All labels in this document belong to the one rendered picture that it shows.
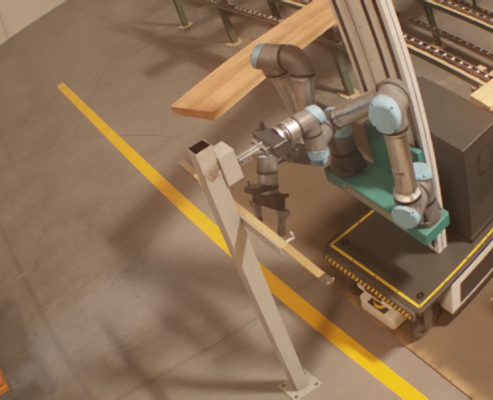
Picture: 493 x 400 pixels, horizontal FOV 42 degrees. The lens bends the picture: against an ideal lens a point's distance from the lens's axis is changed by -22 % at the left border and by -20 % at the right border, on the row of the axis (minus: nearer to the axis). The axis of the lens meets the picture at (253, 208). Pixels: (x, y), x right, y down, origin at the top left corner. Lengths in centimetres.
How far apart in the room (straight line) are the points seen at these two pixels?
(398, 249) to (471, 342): 64
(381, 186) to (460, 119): 50
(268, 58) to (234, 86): 68
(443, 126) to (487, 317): 94
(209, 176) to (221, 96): 103
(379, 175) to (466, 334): 88
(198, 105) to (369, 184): 86
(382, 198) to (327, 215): 110
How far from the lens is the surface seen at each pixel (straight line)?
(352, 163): 306
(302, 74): 274
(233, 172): 243
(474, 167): 296
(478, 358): 312
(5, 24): 1055
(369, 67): 284
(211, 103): 336
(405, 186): 250
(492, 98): 312
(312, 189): 419
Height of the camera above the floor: 255
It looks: 37 degrees down
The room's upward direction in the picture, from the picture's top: 21 degrees counter-clockwise
